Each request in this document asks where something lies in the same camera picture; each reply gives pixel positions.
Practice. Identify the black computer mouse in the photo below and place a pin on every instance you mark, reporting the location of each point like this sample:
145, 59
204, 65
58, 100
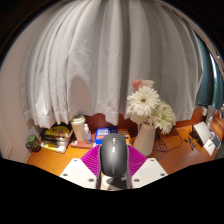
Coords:
114, 156

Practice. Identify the white flat device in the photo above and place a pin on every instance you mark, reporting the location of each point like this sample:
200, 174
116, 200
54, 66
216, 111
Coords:
202, 132

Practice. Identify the yellow and black book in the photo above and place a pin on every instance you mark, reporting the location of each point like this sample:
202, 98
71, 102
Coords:
57, 131

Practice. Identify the white flower bunch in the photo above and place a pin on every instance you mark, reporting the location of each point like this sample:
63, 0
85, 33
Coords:
145, 101

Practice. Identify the white ceramic vase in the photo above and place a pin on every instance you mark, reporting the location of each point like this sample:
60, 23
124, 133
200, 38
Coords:
144, 140

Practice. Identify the dark mug with green inside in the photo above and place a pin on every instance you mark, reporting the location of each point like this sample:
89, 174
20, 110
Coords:
33, 144

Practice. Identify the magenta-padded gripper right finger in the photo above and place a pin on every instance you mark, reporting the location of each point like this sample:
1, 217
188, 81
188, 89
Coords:
148, 171

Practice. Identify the blue book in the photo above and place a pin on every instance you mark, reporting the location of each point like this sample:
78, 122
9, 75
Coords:
101, 133

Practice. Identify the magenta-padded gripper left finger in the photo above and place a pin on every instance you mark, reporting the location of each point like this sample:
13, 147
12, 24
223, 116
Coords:
78, 171

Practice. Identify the red book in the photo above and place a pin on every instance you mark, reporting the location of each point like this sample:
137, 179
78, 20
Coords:
80, 144

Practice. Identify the orange book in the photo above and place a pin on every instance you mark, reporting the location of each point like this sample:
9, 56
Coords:
125, 134

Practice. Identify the dark book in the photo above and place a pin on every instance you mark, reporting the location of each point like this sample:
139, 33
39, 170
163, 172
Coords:
56, 138
55, 142

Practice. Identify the dark teal curtain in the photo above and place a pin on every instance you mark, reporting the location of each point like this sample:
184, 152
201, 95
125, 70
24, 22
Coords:
206, 80

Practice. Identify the white pleated curtain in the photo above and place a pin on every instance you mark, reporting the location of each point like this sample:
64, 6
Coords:
100, 60

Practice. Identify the cream tumbler with lid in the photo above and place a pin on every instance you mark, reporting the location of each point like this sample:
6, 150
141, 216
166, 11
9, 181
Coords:
78, 128

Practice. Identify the small clear plastic bottle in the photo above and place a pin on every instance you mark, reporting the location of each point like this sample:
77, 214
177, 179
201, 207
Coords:
87, 136

